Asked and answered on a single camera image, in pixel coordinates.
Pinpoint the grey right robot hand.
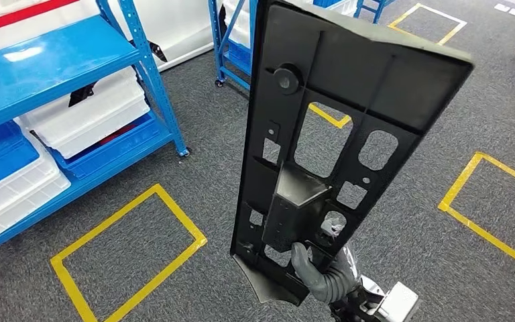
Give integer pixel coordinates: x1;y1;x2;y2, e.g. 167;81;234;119
290;217;361;293

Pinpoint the black plastic license plate bracket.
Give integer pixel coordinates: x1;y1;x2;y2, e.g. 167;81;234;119
229;0;475;307

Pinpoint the blue metal shelf rack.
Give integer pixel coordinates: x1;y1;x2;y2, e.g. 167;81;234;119
207;0;396;92
0;0;192;288

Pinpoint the red item in bin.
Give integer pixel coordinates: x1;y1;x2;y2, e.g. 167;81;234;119
99;122;136;146

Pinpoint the white car with red stripe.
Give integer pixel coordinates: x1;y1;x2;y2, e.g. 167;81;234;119
0;0;216;72

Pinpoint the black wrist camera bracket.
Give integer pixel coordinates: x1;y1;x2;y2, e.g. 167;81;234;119
328;288;390;322

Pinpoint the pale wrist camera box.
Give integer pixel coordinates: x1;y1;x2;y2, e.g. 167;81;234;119
374;281;420;322

